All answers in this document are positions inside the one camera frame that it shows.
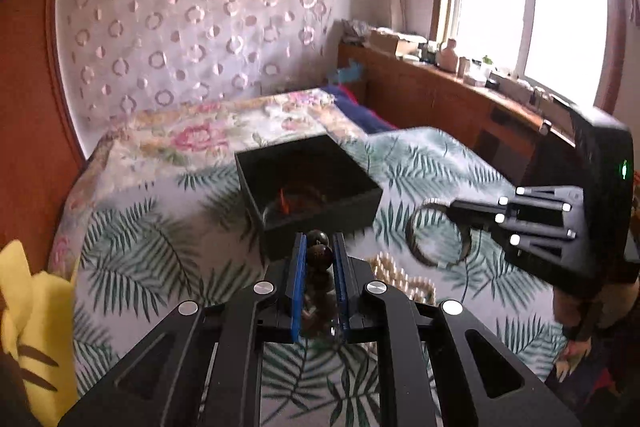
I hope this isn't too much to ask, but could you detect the floral paper stack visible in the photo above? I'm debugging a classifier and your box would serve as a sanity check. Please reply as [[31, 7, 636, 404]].
[[341, 19, 372, 46]]

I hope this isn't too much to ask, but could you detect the yellow plush toy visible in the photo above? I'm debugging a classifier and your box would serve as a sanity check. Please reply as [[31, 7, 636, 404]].
[[0, 239, 79, 427]]

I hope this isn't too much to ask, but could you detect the person's right hand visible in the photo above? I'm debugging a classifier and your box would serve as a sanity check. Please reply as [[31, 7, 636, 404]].
[[554, 279, 640, 348]]

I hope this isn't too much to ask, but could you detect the floral quilt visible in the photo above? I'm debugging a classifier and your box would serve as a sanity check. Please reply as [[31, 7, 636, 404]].
[[47, 88, 372, 269]]

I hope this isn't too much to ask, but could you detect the brown louvred wardrobe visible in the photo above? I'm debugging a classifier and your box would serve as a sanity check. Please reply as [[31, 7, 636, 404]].
[[0, 0, 87, 258]]

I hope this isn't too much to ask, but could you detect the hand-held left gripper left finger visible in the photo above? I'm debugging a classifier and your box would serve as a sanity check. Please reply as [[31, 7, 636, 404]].
[[60, 232, 308, 427]]

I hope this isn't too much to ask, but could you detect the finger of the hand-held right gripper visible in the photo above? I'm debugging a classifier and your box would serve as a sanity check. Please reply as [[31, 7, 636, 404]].
[[452, 213, 582, 266], [449, 186, 584, 221]]

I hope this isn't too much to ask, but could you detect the dark bangle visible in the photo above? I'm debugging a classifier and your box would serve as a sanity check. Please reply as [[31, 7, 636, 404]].
[[406, 201, 474, 269]]

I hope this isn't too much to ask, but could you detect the sheer circle-pattern curtain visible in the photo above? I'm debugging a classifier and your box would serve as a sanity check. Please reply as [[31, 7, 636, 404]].
[[57, 0, 347, 134]]

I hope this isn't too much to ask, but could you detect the wooden cabinet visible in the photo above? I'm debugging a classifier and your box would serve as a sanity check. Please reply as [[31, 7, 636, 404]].
[[337, 42, 577, 188]]

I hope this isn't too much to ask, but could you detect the black jewelry box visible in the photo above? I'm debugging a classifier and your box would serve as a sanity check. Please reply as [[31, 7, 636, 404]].
[[235, 133, 384, 260]]

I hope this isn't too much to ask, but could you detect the window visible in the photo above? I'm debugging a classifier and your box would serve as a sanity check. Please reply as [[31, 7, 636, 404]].
[[434, 0, 627, 108]]

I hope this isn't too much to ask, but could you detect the blue plastic bag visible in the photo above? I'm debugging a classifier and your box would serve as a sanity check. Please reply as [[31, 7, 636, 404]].
[[332, 59, 369, 86]]

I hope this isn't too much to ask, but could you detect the pink jug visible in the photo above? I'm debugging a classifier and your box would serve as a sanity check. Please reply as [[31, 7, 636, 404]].
[[440, 38, 460, 70]]

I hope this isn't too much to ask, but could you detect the cardboard box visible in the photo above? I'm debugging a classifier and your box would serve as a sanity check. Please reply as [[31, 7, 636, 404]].
[[369, 28, 429, 58]]

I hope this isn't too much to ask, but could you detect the leaf-print blanket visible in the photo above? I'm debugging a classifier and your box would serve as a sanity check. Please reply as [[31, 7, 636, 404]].
[[65, 127, 572, 427]]

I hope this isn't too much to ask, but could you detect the navy blue blanket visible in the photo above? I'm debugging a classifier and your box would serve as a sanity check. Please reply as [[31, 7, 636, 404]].
[[327, 84, 401, 136]]

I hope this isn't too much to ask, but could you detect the pearl necklace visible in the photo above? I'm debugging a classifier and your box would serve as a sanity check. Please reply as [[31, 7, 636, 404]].
[[367, 252, 437, 306]]

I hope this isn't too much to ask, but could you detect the dark bead bracelet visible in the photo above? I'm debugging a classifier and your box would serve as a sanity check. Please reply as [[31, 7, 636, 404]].
[[301, 229, 337, 339]]

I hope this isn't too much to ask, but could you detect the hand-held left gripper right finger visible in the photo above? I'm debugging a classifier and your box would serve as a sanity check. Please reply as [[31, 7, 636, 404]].
[[332, 232, 581, 427]]

